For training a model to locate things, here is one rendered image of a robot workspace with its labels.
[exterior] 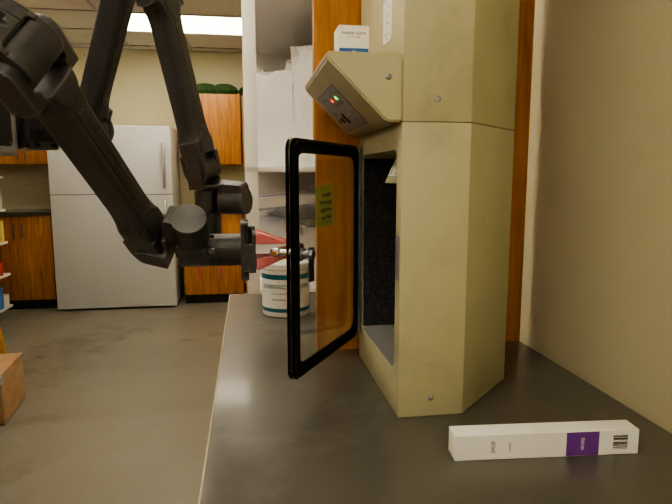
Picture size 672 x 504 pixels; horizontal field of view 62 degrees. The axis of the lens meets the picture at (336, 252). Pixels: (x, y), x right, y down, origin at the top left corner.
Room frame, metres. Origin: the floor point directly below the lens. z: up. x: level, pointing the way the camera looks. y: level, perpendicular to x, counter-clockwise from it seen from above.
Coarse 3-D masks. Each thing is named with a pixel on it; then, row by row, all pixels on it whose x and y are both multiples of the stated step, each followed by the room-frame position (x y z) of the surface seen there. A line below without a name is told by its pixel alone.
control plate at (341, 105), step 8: (328, 88) 0.98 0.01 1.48; (320, 96) 1.09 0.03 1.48; (328, 96) 1.03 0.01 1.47; (336, 96) 0.98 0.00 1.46; (328, 104) 1.08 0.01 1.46; (336, 104) 1.03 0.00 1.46; (344, 104) 0.98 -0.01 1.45; (336, 112) 1.08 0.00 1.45; (344, 112) 1.03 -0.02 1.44; (352, 120) 1.03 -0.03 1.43; (360, 120) 0.98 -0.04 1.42; (352, 128) 1.08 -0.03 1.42
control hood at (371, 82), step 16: (320, 64) 0.91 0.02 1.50; (336, 64) 0.85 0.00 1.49; (352, 64) 0.85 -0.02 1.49; (368, 64) 0.85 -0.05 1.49; (384, 64) 0.86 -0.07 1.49; (400, 64) 0.86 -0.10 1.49; (320, 80) 0.99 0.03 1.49; (336, 80) 0.90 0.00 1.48; (352, 80) 0.85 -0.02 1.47; (368, 80) 0.85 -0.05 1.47; (384, 80) 0.86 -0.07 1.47; (400, 80) 0.86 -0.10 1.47; (352, 96) 0.90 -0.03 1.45; (368, 96) 0.85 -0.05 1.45; (384, 96) 0.86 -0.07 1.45; (400, 96) 0.86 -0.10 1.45; (368, 112) 0.90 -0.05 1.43; (384, 112) 0.86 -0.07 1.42; (400, 112) 0.86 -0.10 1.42; (368, 128) 0.99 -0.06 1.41
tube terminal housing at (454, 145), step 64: (448, 0) 0.87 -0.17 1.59; (512, 0) 1.01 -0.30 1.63; (448, 64) 0.87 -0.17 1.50; (512, 64) 1.02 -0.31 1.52; (384, 128) 0.97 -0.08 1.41; (448, 128) 0.87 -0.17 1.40; (512, 128) 1.03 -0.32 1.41; (448, 192) 0.87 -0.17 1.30; (448, 256) 0.87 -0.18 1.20; (448, 320) 0.87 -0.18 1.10; (384, 384) 0.95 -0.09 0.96; (448, 384) 0.87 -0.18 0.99
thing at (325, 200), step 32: (288, 160) 0.89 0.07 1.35; (320, 160) 0.99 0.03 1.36; (352, 160) 1.14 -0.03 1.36; (288, 192) 0.89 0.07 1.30; (320, 192) 0.99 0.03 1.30; (352, 192) 1.14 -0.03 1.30; (288, 224) 0.89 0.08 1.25; (320, 224) 0.99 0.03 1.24; (352, 224) 1.14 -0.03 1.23; (288, 256) 0.89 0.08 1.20; (320, 256) 0.99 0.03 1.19; (352, 256) 1.14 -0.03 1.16; (288, 288) 0.89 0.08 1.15; (320, 288) 0.99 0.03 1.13; (352, 288) 1.14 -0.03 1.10; (288, 320) 0.89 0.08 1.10; (320, 320) 0.99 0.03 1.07; (352, 320) 1.14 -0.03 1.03; (288, 352) 0.89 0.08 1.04
